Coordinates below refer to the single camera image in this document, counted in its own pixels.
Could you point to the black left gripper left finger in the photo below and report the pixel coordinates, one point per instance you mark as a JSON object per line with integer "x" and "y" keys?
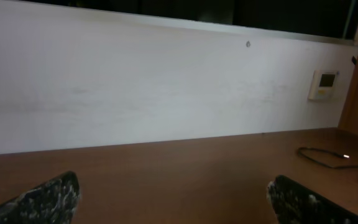
{"x": 54, "y": 201}

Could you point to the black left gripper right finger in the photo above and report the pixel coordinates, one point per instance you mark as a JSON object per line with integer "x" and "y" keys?
{"x": 293, "y": 203}

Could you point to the white wall thermostat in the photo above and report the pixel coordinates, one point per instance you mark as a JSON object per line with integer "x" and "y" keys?
{"x": 323, "y": 84}

